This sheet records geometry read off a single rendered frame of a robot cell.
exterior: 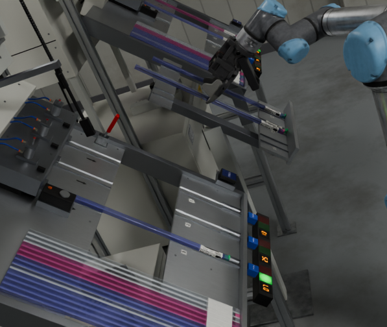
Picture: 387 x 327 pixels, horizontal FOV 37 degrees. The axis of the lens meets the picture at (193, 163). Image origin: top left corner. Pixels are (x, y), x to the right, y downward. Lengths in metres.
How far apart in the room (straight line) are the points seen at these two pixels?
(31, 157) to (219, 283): 0.53
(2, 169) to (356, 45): 0.82
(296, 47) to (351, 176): 1.45
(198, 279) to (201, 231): 0.18
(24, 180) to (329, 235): 1.61
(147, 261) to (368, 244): 1.07
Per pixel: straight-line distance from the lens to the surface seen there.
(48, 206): 1.38
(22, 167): 1.39
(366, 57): 1.30
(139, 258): 1.88
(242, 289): 1.42
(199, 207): 1.62
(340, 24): 1.62
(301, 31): 1.67
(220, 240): 1.55
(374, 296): 2.35
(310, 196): 2.93
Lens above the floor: 1.66
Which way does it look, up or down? 28 degrees down
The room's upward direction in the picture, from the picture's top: 23 degrees counter-clockwise
